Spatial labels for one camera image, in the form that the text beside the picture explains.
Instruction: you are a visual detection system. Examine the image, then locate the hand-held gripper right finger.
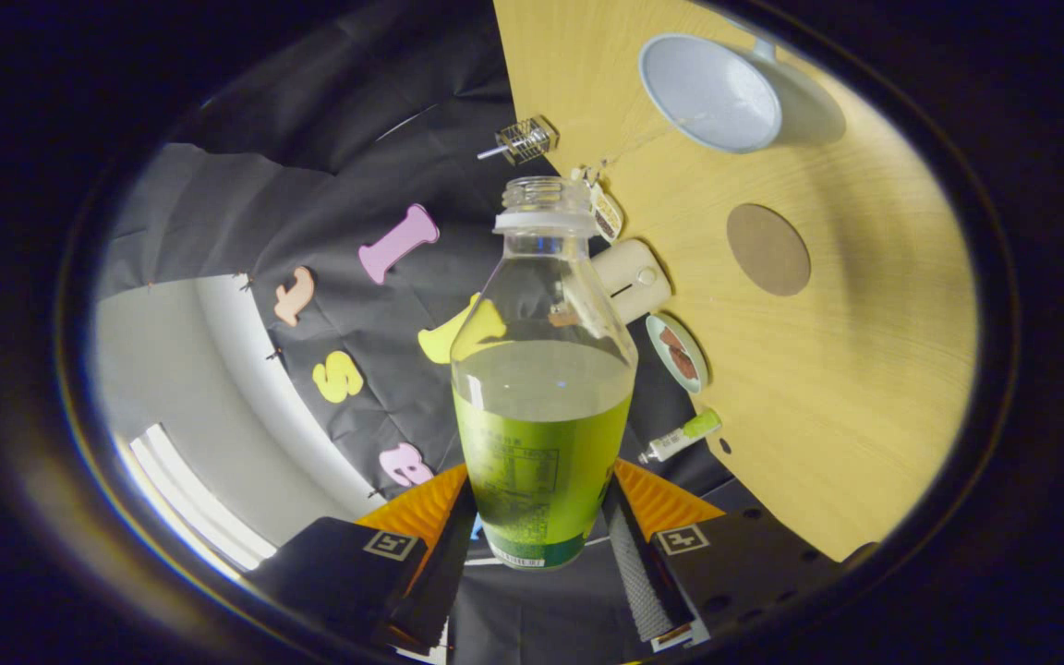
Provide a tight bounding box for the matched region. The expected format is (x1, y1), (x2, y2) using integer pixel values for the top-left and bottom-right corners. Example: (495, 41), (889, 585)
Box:
(601, 459), (842, 655)

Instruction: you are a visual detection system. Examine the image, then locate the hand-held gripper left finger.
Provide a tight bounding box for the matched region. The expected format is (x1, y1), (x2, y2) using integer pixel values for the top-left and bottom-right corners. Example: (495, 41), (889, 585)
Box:
(246, 464), (478, 652)

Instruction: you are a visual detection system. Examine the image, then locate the green label juice bottle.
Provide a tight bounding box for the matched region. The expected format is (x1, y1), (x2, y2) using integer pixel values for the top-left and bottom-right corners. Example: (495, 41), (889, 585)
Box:
(450, 175), (639, 571)

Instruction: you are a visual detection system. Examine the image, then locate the round brown coaster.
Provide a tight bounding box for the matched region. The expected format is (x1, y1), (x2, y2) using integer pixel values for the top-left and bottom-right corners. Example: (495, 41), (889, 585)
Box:
(726, 203), (812, 297)

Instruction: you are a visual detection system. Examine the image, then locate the white cup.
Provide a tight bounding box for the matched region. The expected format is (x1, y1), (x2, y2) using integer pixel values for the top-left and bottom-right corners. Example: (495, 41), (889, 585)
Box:
(638, 28), (849, 155)

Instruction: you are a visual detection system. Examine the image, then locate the small white green bottle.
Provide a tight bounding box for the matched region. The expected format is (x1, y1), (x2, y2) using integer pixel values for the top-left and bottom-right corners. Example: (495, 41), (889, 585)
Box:
(638, 407), (723, 465)

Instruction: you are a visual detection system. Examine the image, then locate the pale green plate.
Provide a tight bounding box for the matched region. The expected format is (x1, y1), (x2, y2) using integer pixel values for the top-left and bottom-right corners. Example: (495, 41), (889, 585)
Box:
(645, 313), (709, 394)

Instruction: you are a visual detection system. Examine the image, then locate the ceiling light panel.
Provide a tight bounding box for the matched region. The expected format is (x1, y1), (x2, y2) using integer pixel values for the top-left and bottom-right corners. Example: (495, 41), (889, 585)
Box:
(130, 423), (276, 572)

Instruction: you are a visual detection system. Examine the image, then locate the wooden table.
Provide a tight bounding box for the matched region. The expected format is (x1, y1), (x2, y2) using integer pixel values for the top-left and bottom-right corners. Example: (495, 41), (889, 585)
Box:
(492, 0), (978, 562)

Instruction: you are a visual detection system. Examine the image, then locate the cream toaster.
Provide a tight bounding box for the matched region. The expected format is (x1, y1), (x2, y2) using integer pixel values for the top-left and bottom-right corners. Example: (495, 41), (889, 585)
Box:
(590, 238), (672, 324)

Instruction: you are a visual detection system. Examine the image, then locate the white divided snack tray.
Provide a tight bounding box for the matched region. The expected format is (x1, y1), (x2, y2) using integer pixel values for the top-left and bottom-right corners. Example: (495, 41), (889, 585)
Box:
(587, 180), (625, 243)

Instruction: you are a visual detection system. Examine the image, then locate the wire mesh holder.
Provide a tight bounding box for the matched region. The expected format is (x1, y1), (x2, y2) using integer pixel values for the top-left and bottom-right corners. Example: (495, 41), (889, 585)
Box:
(498, 115), (559, 167)

